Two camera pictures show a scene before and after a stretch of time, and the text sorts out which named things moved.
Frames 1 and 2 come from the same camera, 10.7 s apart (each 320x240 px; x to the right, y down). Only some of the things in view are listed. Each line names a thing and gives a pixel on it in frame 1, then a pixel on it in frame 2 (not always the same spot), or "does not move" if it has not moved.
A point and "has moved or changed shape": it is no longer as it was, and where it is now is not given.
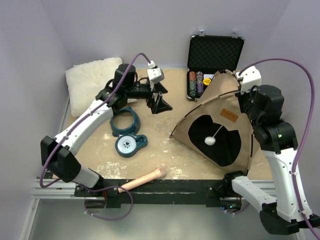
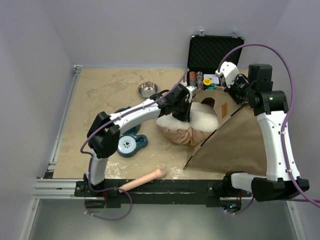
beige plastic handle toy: (161, 172) does not move
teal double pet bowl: (125, 123) does not move
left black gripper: (160, 105) -> (185, 116)
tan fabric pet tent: (216, 125) has moved or changed shape
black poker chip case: (208, 54) does not move
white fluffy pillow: (86, 80) -> (203, 122)
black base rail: (101, 194) does not move
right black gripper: (241, 97) -> (229, 90)
